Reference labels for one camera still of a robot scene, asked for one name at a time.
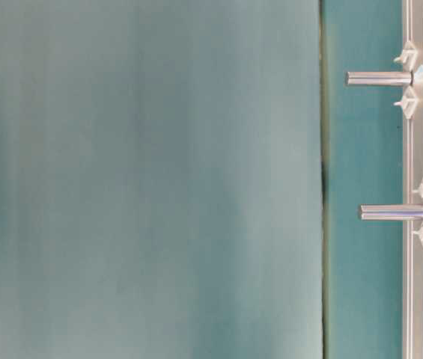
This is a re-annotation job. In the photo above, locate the lower steel shaft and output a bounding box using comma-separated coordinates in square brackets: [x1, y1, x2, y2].
[358, 204, 423, 221]

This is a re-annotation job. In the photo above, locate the steel shaft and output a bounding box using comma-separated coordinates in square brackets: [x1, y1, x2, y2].
[358, 204, 423, 221]
[344, 72, 413, 87]

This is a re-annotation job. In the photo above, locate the upper steel shaft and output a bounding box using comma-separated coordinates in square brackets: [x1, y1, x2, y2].
[344, 72, 413, 87]

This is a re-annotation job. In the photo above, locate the white bracket below upper shaft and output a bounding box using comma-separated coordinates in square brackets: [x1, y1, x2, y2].
[394, 86, 419, 120]

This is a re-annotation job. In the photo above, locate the white bracket above upper shaft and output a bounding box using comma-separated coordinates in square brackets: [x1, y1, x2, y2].
[393, 40, 419, 72]

